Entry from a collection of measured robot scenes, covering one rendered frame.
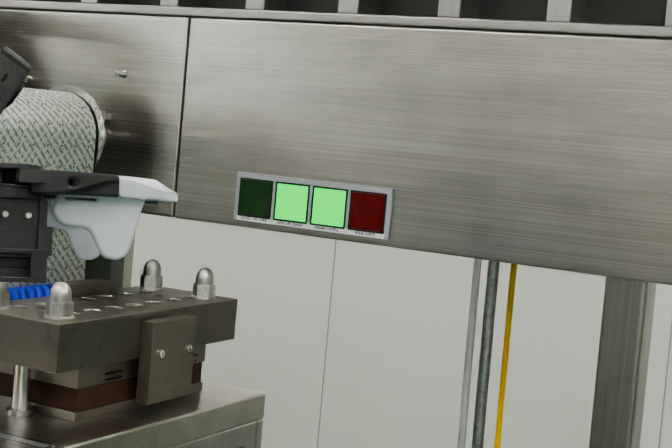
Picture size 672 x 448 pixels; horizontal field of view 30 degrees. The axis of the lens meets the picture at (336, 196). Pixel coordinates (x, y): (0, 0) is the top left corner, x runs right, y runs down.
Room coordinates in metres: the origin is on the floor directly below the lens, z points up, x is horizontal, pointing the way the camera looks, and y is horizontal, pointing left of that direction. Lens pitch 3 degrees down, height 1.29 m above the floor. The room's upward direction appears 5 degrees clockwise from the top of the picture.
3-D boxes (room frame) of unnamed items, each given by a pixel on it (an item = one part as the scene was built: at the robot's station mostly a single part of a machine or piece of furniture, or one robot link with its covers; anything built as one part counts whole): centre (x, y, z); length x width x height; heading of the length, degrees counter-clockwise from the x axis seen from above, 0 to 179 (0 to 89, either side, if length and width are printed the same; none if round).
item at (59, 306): (1.55, 0.33, 1.05); 0.04 x 0.04 x 0.04
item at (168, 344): (1.68, 0.21, 0.96); 0.10 x 0.03 x 0.11; 152
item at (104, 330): (1.71, 0.29, 1.00); 0.40 x 0.16 x 0.06; 152
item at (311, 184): (1.75, 0.03, 1.18); 0.25 x 0.01 x 0.07; 62
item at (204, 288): (1.83, 0.18, 1.05); 0.04 x 0.04 x 0.04
